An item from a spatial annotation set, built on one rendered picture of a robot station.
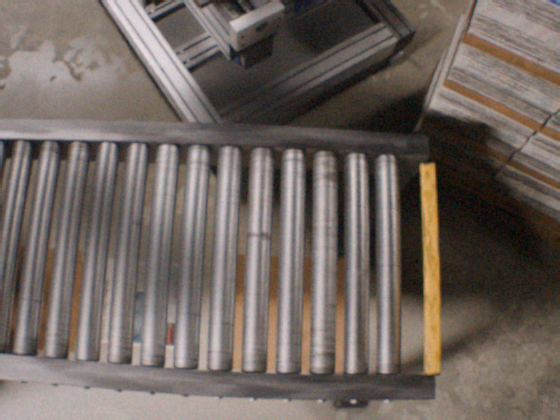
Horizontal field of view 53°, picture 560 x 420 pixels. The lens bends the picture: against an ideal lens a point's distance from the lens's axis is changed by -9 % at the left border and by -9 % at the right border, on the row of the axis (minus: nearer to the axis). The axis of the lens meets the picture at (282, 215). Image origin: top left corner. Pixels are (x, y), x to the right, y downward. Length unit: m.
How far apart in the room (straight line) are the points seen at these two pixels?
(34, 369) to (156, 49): 1.21
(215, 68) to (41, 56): 0.75
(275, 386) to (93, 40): 1.64
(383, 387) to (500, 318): 1.03
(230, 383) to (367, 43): 1.32
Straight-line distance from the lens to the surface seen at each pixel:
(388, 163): 1.27
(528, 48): 1.40
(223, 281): 1.16
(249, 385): 1.14
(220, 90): 1.98
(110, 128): 1.29
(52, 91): 2.33
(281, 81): 1.98
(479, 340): 2.10
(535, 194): 1.99
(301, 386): 1.15
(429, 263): 1.20
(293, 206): 1.20
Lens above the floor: 1.94
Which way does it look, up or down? 73 degrees down
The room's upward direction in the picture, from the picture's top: 12 degrees clockwise
